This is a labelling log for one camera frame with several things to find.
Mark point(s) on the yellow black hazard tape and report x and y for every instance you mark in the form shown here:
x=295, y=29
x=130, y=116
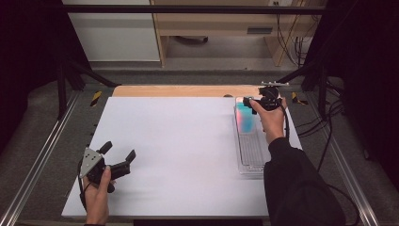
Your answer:
x=296, y=98
x=96, y=98

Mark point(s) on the wooden table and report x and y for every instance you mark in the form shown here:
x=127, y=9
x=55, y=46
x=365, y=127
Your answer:
x=188, y=91

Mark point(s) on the black metal frame bar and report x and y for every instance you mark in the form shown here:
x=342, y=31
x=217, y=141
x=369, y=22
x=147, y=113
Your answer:
x=188, y=9

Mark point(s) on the clear plastic packaging box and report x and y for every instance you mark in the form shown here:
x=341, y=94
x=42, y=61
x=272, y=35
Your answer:
x=251, y=150

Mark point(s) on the person's right hand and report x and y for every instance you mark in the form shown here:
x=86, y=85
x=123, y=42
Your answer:
x=273, y=124

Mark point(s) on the iridescent phone case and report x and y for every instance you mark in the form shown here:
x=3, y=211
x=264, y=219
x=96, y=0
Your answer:
x=246, y=121

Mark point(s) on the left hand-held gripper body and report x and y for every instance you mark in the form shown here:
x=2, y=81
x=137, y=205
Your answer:
x=92, y=164

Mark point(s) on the light wooden desk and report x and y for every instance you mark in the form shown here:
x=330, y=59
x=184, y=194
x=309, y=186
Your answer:
x=216, y=23

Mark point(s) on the white cabinet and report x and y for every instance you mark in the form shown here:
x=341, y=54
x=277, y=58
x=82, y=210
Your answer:
x=116, y=37

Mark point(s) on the person's left hand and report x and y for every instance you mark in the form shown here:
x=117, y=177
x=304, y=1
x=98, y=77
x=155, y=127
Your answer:
x=96, y=201

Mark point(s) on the white table board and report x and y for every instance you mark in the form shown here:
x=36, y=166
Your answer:
x=175, y=141

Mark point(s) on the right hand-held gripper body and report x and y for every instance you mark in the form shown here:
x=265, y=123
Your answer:
x=269, y=95

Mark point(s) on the black metal frame strut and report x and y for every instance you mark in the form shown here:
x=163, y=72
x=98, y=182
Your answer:
x=91, y=75
x=298, y=73

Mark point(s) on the aluminium rail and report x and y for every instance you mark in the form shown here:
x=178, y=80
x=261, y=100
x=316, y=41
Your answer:
x=40, y=153
x=348, y=169

